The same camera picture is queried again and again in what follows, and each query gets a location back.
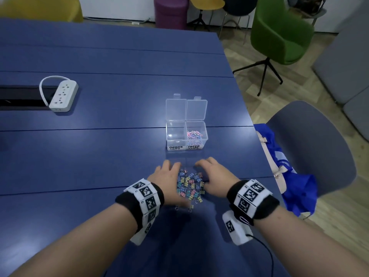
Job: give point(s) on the person's left forearm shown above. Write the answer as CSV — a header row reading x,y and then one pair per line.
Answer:
x,y
77,245

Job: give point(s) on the person's right forearm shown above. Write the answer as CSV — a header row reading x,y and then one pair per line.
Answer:
x,y
311,245

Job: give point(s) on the small heap of paper clips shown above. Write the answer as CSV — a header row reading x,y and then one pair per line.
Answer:
x,y
194,134

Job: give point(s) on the grey metal chair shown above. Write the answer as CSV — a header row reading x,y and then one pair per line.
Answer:
x,y
310,5

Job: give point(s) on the large yellow chair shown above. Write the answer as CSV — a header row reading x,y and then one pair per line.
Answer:
x,y
40,8

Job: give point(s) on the blue bag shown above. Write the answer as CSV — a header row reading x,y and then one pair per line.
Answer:
x,y
302,190

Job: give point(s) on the group of pastel binder clips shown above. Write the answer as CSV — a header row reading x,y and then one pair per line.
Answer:
x,y
190,184

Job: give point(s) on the green chair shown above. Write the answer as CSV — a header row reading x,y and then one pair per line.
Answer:
x,y
279,31

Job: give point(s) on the dark chair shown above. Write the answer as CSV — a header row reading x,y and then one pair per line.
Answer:
x,y
239,4

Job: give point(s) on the black marker wristband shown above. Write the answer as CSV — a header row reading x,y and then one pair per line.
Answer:
x,y
126,200
268,207

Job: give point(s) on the grey sofa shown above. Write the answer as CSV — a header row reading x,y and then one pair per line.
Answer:
x,y
343,63

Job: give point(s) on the person's left hand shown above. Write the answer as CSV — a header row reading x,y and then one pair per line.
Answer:
x,y
167,184

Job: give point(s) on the clear two-compartment plastic box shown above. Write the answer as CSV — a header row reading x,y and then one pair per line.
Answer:
x,y
176,131

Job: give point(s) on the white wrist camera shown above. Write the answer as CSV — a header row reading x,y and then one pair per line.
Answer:
x,y
138,237
239,235

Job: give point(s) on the purple stool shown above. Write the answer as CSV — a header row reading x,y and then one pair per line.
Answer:
x,y
170,12

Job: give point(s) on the person's right hand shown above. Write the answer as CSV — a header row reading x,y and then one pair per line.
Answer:
x,y
217,178

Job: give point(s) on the yellow chair with black legs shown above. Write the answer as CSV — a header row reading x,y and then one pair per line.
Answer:
x,y
206,1

